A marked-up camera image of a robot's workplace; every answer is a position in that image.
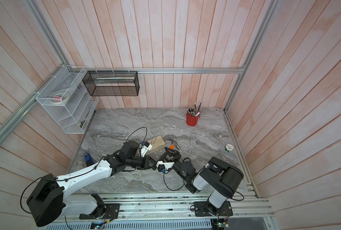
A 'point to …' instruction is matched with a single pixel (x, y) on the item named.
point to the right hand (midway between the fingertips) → (166, 149)
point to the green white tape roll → (229, 147)
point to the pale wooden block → (157, 143)
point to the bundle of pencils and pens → (192, 111)
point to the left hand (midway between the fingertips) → (157, 167)
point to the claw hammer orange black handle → (173, 144)
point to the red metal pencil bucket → (192, 120)
